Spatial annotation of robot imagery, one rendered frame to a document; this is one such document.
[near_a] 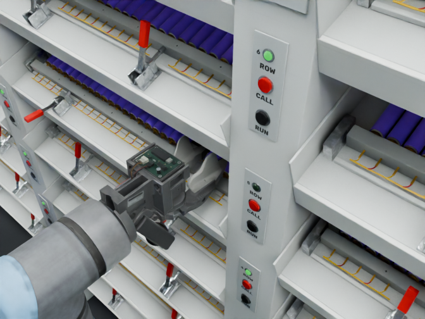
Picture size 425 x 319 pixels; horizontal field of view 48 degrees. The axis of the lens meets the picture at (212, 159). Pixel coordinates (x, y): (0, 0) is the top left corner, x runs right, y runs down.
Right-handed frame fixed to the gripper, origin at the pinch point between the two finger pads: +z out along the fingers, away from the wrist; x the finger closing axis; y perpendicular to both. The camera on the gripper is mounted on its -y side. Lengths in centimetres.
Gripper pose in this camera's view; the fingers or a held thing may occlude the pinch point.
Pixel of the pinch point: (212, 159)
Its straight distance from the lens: 75.4
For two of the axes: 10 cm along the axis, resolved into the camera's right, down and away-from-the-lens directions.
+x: -7.5, -4.6, 4.8
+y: 0.1, -7.3, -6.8
